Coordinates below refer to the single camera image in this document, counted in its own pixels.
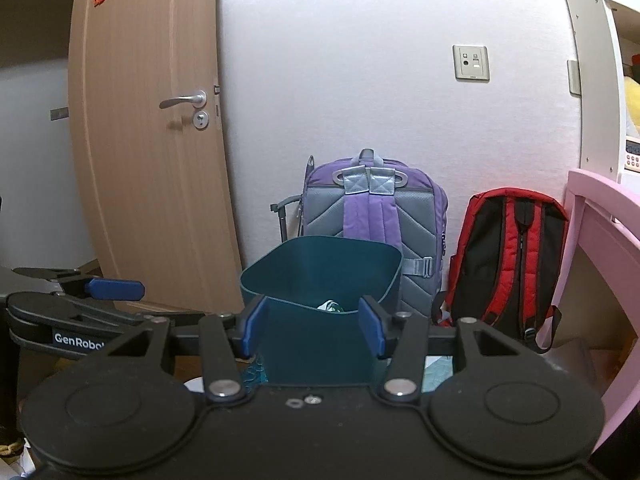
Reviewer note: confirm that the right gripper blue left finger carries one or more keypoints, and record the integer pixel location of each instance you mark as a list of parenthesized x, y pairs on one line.
[(250, 326)]

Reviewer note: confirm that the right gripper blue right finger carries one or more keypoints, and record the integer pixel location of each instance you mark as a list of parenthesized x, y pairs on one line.
[(376, 325)]

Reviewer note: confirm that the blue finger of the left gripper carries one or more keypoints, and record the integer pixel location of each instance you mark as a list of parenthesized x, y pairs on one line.
[(117, 290)]

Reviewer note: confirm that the green white patterned sock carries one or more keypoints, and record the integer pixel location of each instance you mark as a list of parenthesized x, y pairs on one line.
[(330, 306)]

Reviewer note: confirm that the teal plastic trash bin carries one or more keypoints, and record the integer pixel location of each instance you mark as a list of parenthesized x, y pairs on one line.
[(313, 285)]

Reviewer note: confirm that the teal white chevron rug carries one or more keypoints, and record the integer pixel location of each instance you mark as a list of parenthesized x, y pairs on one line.
[(437, 369)]

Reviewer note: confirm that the purple grey backpack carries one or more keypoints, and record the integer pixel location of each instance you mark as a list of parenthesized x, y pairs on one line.
[(369, 197)]

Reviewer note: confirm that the red black backpack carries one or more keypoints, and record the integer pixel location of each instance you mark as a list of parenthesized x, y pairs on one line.
[(507, 265)]

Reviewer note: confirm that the beige wooden door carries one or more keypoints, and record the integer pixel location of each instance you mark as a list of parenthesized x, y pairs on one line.
[(155, 190)]

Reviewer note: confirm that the white shelf unit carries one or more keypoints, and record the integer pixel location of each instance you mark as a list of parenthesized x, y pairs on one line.
[(606, 37)]

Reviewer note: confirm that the silver door handle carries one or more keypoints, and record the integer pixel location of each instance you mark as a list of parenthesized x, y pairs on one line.
[(197, 101)]

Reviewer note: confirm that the beige wall socket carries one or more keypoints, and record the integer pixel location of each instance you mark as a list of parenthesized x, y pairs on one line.
[(471, 63)]

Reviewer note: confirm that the beige wall switch plate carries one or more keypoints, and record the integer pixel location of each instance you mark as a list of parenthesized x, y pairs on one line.
[(573, 74)]

